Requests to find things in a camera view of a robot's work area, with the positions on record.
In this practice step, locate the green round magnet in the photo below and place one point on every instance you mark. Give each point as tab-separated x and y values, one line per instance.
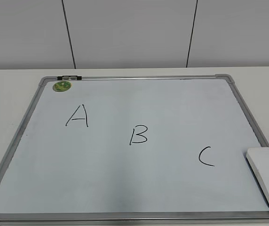
61	86

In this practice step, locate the white magnetic whiteboard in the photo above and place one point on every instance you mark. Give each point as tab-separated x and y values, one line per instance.
138	149

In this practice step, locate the black grey marker clip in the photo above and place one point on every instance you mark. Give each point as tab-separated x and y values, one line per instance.
69	78

